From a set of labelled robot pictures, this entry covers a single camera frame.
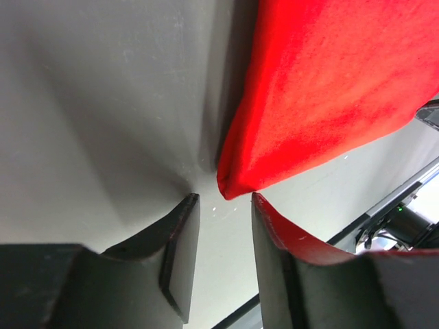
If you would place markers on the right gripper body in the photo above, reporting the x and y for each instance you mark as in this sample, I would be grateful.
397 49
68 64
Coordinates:
429 114

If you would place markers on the red t-shirt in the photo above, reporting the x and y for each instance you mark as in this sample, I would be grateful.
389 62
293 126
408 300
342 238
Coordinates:
324 78

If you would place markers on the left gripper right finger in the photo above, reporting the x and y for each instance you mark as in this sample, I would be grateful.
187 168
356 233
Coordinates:
307 283

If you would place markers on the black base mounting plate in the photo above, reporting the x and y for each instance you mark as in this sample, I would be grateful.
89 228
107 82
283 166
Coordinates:
249 314

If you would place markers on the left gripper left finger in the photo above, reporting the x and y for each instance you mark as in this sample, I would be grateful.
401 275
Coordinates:
145 281

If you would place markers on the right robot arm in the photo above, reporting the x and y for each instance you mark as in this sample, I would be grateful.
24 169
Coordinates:
398 222

